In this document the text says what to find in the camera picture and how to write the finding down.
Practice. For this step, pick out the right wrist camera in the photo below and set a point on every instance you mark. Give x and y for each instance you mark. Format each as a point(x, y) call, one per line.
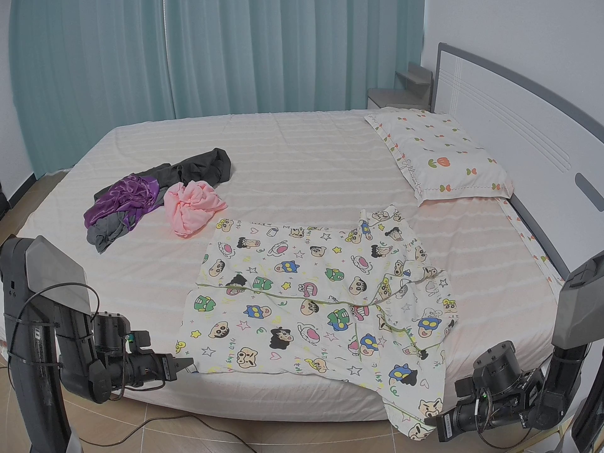
point(465, 389)

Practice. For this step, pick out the grey bedside table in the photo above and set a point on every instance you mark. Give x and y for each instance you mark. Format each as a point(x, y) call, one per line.
point(396, 97)

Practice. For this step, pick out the black padded chair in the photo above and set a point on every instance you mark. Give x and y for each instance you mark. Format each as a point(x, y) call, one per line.
point(3, 201)

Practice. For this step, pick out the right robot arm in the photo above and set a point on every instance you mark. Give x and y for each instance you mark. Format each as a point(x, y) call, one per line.
point(498, 361)

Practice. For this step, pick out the purple garment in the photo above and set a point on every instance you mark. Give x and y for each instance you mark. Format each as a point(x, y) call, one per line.
point(125, 196)

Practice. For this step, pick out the white printed pyjama top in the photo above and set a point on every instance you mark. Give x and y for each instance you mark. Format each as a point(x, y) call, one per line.
point(321, 300)

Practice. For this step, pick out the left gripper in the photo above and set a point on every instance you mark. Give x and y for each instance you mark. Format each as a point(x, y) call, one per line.
point(153, 368)

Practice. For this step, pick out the bed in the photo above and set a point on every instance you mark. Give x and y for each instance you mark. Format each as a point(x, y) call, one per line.
point(306, 158)

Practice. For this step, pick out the black garment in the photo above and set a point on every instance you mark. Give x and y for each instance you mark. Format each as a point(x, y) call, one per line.
point(205, 165)

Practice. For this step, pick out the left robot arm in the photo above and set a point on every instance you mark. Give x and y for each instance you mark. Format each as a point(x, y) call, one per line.
point(33, 347)

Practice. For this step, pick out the white printed pillow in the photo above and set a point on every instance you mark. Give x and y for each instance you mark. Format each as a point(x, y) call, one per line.
point(439, 154)

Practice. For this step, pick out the dark grey garment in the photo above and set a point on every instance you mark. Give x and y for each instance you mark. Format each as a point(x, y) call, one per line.
point(106, 234)

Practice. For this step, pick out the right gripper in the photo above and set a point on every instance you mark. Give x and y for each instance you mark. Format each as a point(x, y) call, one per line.
point(460, 422)

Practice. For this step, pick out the blue-green curtain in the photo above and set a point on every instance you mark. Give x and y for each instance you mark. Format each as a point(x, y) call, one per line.
point(292, 40)
point(94, 64)

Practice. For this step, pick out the pink garment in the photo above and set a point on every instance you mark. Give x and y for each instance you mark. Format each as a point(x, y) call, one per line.
point(191, 210)

